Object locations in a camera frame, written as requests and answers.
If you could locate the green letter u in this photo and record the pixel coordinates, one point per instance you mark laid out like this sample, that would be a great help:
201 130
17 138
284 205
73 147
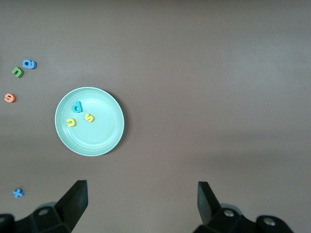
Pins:
20 72

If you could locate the yellow letter u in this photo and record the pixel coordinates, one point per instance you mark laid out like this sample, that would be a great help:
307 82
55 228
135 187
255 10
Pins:
70 125

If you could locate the green plate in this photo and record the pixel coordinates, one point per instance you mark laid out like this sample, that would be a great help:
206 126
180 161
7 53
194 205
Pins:
97 136

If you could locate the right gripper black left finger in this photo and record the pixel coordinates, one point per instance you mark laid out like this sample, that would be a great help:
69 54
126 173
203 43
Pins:
65 213

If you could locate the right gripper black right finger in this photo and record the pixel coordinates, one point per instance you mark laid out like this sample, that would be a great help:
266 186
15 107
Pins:
213 218

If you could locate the teal letter d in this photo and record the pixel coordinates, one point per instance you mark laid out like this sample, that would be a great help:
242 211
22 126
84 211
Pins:
78 109

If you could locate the blue letter x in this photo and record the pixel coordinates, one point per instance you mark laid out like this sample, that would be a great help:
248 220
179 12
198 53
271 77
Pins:
17 193

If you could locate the yellow letter s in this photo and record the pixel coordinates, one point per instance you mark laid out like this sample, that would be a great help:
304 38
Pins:
89 118

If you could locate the blue letter a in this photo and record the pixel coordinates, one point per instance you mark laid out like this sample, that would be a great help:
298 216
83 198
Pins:
32 65

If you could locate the orange number 6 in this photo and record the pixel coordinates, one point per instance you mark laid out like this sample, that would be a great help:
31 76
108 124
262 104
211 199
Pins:
13 98

